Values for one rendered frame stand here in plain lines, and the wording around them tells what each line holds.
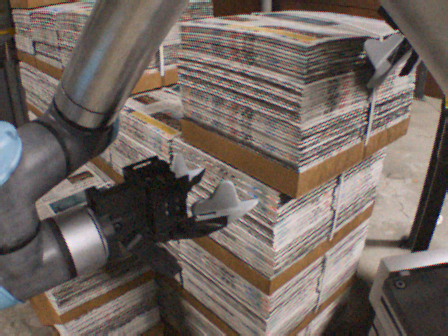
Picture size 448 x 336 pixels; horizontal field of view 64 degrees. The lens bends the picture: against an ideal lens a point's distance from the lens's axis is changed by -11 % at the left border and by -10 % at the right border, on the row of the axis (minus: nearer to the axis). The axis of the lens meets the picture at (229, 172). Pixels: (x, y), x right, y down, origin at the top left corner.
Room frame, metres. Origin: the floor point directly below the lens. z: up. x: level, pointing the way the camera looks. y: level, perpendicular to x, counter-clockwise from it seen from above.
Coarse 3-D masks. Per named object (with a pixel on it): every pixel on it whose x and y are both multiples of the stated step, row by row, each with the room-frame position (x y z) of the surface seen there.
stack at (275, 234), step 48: (48, 96) 1.27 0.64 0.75; (144, 96) 0.98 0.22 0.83; (144, 144) 0.79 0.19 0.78; (192, 144) 0.68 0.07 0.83; (192, 192) 0.68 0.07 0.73; (240, 192) 0.58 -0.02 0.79; (336, 192) 0.64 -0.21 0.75; (240, 240) 0.57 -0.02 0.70; (288, 240) 0.54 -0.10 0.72; (192, 288) 0.69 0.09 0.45; (240, 288) 0.57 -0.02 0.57; (288, 288) 0.55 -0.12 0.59; (336, 288) 0.70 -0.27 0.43
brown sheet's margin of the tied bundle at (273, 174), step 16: (192, 128) 0.67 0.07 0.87; (208, 144) 0.63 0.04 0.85; (224, 144) 0.60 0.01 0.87; (224, 160) 0.60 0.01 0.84; (240, 160) 0.57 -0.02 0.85; (256, 160) 0.54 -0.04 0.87; (336, 160) 0.55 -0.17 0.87; (352, 160) 0.58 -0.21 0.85; (256, 176) 0.55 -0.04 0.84; (272, 176) 0.52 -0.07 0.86; (288, 176) 0.50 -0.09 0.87; (304, 176) 0.49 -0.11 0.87; (320, 176) 0.52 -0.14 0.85; (288, 192) 0.50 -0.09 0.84; (304, 192) 0.50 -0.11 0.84
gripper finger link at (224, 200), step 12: (228, 180) 0.42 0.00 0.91; (216, 192) 0.41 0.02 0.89; (228, 192) 0.42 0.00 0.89; (204, 204) 0.41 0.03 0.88; (216, 204) 0.41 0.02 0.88; (228, 204) 0.42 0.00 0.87; (240, 204) 0.43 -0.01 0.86; (252, 204) 0.43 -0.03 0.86; (204, 216) 0.40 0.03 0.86; (216, 216) 0.40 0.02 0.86; (228, 216) 0.41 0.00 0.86; (240, 216) 0.42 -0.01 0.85
